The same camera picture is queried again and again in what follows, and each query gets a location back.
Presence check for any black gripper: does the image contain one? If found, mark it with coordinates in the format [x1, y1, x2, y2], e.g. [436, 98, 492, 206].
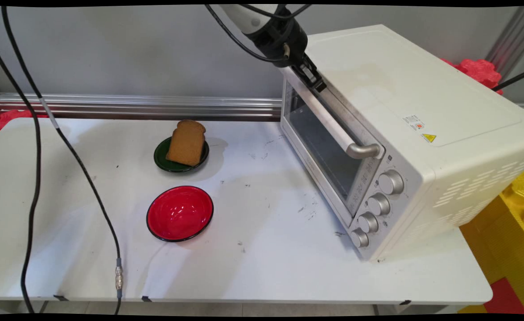
[252, 17, 327, 93]

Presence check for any glass oven door with handle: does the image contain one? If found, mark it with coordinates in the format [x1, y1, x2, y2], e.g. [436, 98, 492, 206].
[280, 66, 386, 229]

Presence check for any cream toaster oven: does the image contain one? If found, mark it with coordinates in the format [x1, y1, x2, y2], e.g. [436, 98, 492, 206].
[280, 25, 524, 263]

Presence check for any silver oven knob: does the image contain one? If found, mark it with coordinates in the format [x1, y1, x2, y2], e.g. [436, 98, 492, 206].
[358, 212, 379, 234]
[350, 227, 370, 249]
[378, 169, 404, 195]
[367, 193, 391, 217]

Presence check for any toast slice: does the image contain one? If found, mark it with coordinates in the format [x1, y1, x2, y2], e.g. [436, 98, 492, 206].
[165, 119, 207, 167]

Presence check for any dark green plate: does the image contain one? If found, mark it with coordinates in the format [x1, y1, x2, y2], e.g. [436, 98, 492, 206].
[153, 136, 210, 173]

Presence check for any red foam piece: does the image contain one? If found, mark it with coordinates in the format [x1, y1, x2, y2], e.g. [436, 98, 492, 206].
[440, 59, 503, 96]
[0, 108, 49, 137]

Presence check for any red bowl with black rim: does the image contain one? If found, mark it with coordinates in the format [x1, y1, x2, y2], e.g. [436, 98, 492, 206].
[146, 185, 215, 243]

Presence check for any yellow foam block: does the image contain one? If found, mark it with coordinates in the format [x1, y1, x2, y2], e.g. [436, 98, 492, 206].
[459, 171, 524, 314]

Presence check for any red floor mat tile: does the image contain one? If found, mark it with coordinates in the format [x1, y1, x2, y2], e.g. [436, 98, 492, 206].
[482, 277, 524, 315]

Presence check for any black cable plugged into gripper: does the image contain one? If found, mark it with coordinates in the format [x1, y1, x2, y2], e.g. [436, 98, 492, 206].
[204, 4, 290, 63]

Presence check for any thin black looped wrist cable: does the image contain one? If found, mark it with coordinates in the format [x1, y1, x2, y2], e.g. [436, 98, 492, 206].
[239, 4, 312, 21]

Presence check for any aluminium rail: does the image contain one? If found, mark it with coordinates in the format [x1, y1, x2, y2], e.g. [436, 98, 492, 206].
[0, 92, 524, 122]

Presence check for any black background cable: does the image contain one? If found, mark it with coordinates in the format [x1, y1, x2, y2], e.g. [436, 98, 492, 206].
[491, 67, 524, 92]

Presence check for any aluminium extrusion post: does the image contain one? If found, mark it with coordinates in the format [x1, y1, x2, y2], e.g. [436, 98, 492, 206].
[484, 6, 524, 80]

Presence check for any thin black cable with connector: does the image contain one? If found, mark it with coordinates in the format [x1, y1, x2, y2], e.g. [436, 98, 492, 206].
[0, 5, 124, 315]

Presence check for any thick black cable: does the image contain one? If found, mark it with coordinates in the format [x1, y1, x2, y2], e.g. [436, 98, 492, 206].
[0, 33, 43, 314]

